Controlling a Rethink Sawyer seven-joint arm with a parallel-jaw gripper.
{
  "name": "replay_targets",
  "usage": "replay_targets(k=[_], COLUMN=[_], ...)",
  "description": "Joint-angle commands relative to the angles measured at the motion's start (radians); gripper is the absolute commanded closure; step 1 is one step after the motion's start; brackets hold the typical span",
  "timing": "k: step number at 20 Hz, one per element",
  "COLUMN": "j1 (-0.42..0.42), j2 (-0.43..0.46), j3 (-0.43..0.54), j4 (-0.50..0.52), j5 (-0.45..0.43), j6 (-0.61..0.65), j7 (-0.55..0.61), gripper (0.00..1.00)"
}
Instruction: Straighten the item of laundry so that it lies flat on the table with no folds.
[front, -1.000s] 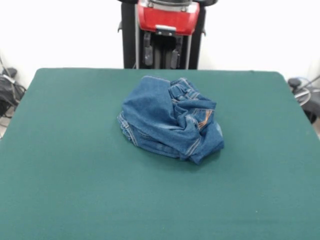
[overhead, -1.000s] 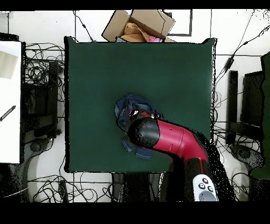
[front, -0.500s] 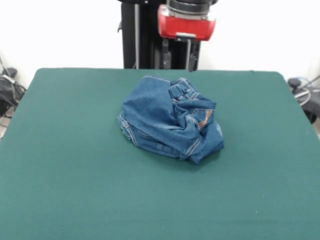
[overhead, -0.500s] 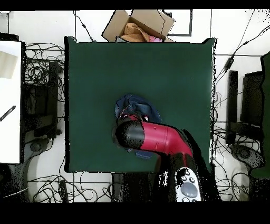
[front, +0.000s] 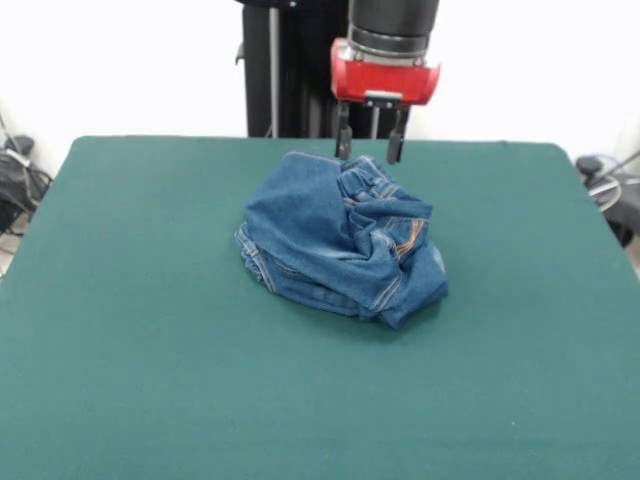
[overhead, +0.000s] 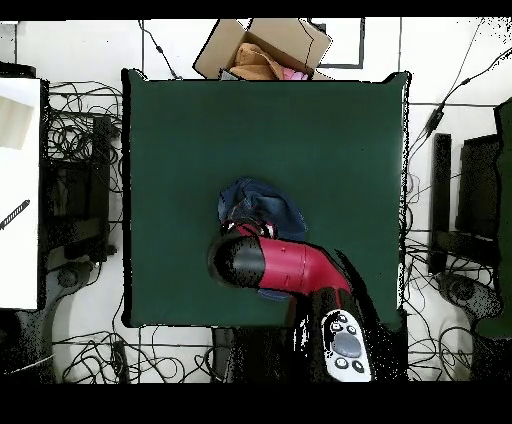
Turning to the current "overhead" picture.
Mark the black flat panel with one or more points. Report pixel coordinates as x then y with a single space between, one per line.
478 188

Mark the dark green table cloth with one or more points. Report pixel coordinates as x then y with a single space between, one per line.
320 160

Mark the black ribbed strip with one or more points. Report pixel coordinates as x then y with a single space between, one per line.
16 213

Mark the black upright bar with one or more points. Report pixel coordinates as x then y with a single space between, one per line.
441 192

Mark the slim black power strip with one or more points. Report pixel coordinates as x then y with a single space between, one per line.
120 360

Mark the grey cloth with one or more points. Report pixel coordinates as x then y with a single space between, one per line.
228 75

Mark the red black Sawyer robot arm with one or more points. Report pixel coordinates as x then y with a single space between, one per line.
288 268

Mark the grey chair base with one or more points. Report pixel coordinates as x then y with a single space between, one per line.
68 277

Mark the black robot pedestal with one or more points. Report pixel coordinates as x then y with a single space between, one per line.
256 356

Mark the orange towel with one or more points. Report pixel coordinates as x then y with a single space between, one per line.
252 64

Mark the beige box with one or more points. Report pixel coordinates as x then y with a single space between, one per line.
14 124

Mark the brown cardboard box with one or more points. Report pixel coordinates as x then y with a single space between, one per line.
216 52

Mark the white desk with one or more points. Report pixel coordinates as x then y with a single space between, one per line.
20 260

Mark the pink cloth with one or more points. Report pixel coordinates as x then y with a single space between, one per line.
294 74

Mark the black metal stand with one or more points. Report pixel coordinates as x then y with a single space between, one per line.
100 160

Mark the blue denim jeans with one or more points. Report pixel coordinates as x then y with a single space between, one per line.
272 204

